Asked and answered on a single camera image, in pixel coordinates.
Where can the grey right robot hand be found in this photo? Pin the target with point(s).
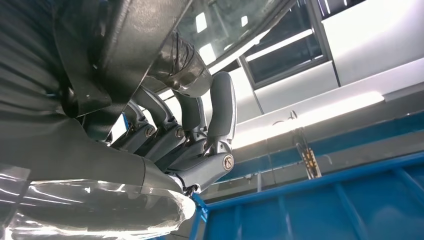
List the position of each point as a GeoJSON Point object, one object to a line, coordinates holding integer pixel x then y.
{"type": "Point", "coordinates": [82, 159]}

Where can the glass window pane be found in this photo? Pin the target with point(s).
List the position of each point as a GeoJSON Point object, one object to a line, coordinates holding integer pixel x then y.
{"type": "Point", "coordinates": [281, 63]}

